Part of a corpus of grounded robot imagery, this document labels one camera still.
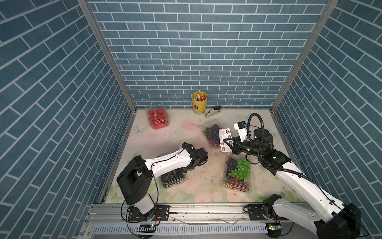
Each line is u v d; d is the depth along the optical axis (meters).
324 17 0.74
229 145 0.71
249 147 0.62
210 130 1.00
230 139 0.70
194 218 0.73
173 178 0.80
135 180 0.43
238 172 0.81
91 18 0.73
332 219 0.39
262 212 0.73
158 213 0.73
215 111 1.16
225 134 0.72
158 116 1.08
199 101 1.08
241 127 0.64
